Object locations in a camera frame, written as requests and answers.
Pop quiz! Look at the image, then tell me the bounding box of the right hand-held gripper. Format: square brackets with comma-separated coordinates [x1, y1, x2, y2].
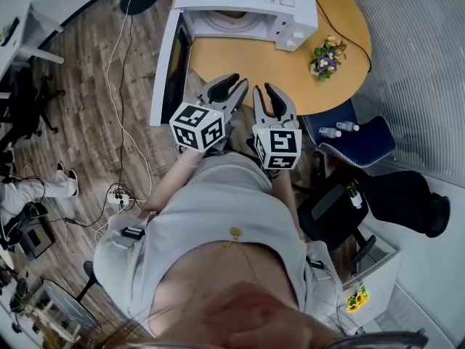
[251, 82, 304, 171]

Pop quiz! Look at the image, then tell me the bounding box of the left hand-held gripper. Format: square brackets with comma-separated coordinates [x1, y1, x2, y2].
[169, 73, 250, 156]

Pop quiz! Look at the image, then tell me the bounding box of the person's left forearm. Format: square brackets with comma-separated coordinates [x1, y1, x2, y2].
[145, 147, 208, 214]

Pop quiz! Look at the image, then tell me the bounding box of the person's right forearm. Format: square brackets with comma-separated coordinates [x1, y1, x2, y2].
[270, 169, 302, 239]

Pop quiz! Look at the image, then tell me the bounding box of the purple flower pot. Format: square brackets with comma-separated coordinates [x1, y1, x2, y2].
[309, 34, 348, 83]

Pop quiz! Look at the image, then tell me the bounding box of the glass turntable plate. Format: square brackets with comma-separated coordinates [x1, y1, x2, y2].
[201, 10, 266, 33]

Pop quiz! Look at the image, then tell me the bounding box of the blue chair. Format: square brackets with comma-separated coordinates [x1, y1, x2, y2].
[301, 100, 397, 169]

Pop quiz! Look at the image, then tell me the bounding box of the person's grey shirt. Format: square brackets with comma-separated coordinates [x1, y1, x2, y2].
[93, 153, 344, 341]

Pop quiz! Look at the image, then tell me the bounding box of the white power strip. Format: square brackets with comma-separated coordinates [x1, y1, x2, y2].
[107, 190, 131, 206]

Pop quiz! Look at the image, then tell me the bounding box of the black office chair with headrest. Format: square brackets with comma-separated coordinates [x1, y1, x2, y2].
[296, 165, 451, 276]

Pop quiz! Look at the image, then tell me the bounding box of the white cabinet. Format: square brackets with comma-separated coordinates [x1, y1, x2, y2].
[341, 227, 403, 326]

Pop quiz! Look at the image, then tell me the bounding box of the white desk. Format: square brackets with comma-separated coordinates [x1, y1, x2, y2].
[0, 1, 65, 83]

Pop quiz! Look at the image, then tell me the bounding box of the yellow sunflower bunch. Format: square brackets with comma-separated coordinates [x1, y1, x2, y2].
[344, 283, 371, 314]

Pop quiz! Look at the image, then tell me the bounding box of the black flat device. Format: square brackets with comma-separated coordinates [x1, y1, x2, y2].
[0, 17, 21, 47]

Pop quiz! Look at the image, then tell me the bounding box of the black box device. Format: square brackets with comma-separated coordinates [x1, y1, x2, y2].
[18, 223, 56, 260]

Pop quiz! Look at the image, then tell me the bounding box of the round glass side table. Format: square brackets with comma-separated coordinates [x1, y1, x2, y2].
[40, 260, 103, 341]

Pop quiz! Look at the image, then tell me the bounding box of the long black floor cable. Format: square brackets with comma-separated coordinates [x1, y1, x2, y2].
[118, 12, 136, 196]

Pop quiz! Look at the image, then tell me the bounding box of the thin black cable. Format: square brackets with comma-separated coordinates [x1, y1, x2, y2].
[314, 0, 373, 74]

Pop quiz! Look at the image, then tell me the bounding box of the long white floor cable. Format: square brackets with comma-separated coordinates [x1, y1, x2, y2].
[107, 7, 153, 205]

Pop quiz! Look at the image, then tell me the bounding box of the gold necklace pendant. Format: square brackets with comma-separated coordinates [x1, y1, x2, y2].
[222, 226, 243, 250]

